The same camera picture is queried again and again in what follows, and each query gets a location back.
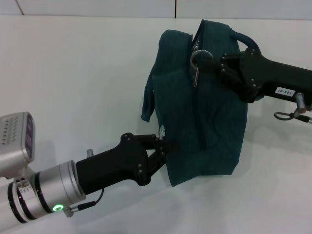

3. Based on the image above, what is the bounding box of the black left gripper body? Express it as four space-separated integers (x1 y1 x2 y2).
75 133 158 195

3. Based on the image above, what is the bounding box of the metal zipper pull ring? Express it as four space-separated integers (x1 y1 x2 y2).
190 49 215 88

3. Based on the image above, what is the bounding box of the right arm cable with plug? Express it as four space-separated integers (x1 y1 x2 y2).
273 93 312 122

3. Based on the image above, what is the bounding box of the dark teal fabric bag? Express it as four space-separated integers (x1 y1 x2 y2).
140 19 259 188

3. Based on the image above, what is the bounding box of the left arm cable with plug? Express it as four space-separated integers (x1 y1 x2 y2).
63 189 104 218

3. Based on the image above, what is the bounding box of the arm cable with plug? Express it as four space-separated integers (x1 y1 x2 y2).
63 189 104 218
273 93 312 122

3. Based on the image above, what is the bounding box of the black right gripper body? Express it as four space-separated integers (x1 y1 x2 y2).
237 47 312 103

